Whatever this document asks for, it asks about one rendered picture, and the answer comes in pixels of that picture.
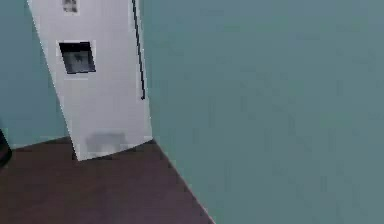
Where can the white fridge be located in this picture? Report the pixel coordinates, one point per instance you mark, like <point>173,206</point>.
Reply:
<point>103,106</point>

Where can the black round object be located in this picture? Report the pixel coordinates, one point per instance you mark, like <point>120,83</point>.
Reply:
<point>3,150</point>

